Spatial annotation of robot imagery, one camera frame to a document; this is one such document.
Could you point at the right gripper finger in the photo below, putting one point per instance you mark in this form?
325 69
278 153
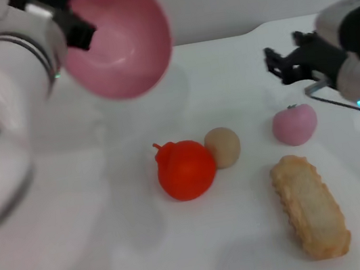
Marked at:
278 64
305 37

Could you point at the pink toy peach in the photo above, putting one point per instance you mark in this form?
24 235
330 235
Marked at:
293 125

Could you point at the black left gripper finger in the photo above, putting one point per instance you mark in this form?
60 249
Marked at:
79 31

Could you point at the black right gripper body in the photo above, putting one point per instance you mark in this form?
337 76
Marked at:
317 60

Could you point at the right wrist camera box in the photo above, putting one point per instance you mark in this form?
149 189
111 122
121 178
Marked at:
358 24

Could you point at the beige round toy bun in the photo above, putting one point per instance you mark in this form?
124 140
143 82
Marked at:
226 148

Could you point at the pink plastic bowl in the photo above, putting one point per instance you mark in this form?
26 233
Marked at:
128 44

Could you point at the golden toast slice toy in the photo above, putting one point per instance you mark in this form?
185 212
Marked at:
309 207

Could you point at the orange toy fruit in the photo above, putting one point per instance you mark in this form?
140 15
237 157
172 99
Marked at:
186 171

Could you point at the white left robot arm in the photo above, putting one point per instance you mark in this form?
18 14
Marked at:
1 112

